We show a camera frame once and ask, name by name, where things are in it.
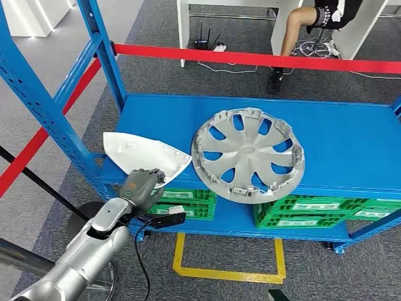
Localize silver wheel hubcap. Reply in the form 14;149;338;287
190;107;306;205

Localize black router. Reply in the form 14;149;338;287
194;21;222;51

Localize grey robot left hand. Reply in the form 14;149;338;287
119;167;167;212

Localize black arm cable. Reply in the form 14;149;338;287
134;220;158;301

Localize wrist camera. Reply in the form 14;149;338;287
268;288;290;301
150;205;187;230

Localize grey metal tube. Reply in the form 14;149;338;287
0;237;57;277

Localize person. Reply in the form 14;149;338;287
266;0;364;95

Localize chrome swivel chair base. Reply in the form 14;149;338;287
292;24;341;59

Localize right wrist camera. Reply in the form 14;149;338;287
268;288;290;301

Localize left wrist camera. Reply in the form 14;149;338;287
150;205;187;230

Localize blue metal shelf rack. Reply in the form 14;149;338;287
0;0;401;255

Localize white plastic car part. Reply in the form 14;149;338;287
103;131;192;184

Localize white desk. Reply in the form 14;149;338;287
332;0;390;61
176;0;305;68

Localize black barrier belt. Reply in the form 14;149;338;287
0;145;90;223

